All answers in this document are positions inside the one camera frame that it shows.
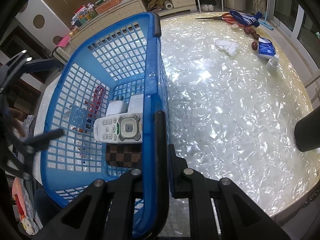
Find brown checkered wallet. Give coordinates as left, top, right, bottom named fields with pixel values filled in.
left=106, top=144, right=142, bottom=168

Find blue tissue pack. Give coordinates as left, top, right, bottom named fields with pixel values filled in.
left=258, top=37, right=276, bottom=60

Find blue striped sock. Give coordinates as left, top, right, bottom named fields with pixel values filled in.
left=229, top=10, right=263, bottom=27

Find red handled scissors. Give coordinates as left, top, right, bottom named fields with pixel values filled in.
left=197, top=12, right=237, bottom=24

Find blue plastic basket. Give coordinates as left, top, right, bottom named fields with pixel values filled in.
left=40, top=12, right=169, bottom=239

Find white power adapter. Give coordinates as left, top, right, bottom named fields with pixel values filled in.
left=105, top=94, right=144, bottom=116

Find white small bottle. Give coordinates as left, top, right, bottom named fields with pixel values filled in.
left=266, top=54, right=279, bottom=73

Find white crumpled tissue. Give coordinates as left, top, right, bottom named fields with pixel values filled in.
left=215, top=40, right=239, bottom=56

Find white paper roll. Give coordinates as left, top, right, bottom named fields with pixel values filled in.
left=164, top=0, right=174, bottom=9

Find cream low cabinet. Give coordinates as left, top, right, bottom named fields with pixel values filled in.
left=55, top=0, right=197, bottom=60

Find white remote control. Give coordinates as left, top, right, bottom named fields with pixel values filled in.
left=93, top=113, right=143, bottom=144

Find black cylindrical cup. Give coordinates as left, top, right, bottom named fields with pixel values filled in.
left=294, top=106, right=320, bottom=152

